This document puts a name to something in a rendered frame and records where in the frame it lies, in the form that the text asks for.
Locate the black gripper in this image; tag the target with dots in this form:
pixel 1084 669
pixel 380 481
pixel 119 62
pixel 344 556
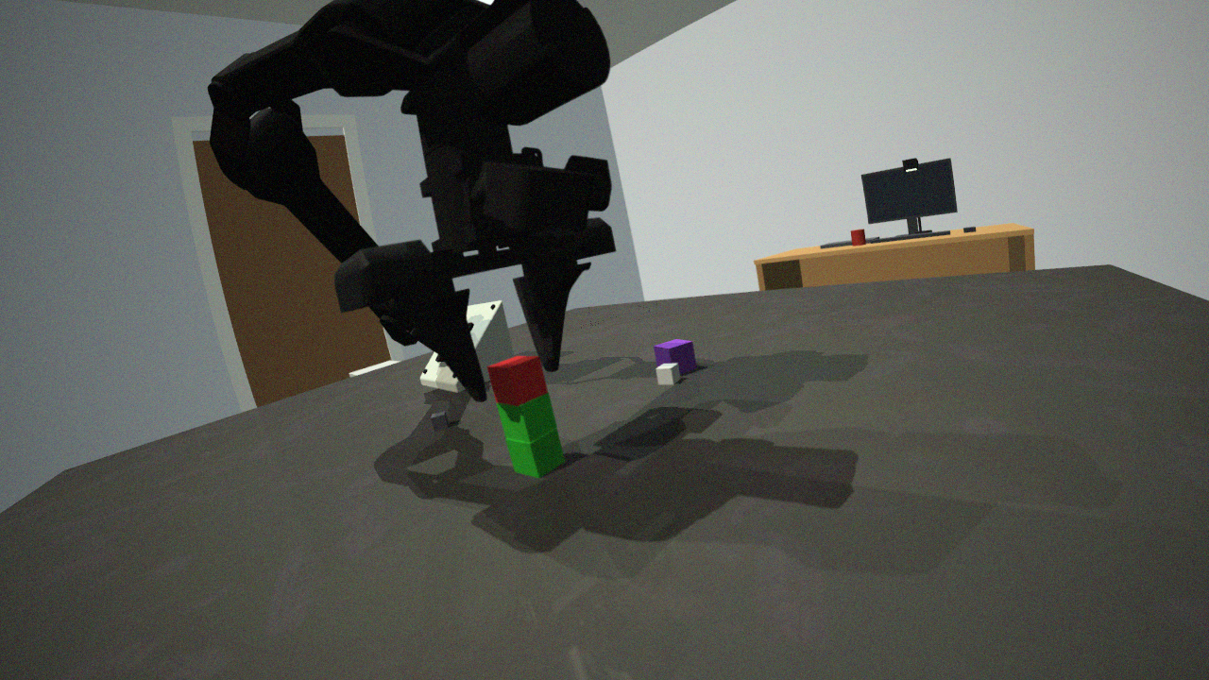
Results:
pixel 421 284

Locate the purple block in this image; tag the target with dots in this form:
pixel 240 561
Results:
pixel 677 351

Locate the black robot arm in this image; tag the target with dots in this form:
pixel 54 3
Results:
pixel 471 69

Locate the green block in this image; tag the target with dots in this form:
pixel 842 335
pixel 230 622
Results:
pixel 529 421
pixel 538 457

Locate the red block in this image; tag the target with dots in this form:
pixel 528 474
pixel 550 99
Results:
pixel 517 380

